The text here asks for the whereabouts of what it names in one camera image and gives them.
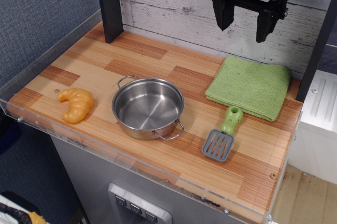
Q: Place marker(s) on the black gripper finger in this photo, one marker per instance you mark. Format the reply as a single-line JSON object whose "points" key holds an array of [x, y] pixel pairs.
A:
{"points": [[266, 22], [224, 13]]}

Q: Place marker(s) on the small stainless steel pot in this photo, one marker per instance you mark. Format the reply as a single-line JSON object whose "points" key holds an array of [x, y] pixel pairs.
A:
{"points": [[148, 108]]}

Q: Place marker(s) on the green folded cloth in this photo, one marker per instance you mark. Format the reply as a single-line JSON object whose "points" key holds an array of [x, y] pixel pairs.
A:
{"points": [[258, 89]]}

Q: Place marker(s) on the green grey toy spatula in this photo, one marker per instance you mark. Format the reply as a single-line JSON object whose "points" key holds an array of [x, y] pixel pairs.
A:
{"points": [[220, 142]]}

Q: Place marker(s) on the white cabinet at right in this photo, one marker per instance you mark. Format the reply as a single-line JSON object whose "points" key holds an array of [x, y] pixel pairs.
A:
{"points": [[313, 149]]}

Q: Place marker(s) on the orange plastic croissant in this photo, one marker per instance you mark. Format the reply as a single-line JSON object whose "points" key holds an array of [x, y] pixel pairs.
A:
{"points": [[80, 102]]}

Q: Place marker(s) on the grey metal cabinet front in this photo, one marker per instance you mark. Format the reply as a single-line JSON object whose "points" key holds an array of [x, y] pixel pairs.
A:
{"points": [[151, 177]]}

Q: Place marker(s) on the silver dispenser button panel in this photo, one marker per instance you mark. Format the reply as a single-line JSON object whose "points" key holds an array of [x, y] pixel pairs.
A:
{"points": [[130, 208]]}

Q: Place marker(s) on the clear acrylic table guard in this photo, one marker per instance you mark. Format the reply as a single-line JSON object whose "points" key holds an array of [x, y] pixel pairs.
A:
{"points": [[81, 59]]}

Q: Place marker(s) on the yellow object bottom left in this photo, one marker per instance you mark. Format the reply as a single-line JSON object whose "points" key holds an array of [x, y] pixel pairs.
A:
{"points": [[36, 219]]}

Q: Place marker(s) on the dark grey right post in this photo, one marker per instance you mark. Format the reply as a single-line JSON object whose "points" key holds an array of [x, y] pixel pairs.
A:
{"points": [[323, 56]]}

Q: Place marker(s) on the dark grey post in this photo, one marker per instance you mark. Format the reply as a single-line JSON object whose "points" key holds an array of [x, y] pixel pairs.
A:
{"points": [[323, 56], [112, 19]]}

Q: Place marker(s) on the dark grey left post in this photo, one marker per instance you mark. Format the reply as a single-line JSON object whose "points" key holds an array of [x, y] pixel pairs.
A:
{"points": [[112, 19]]}

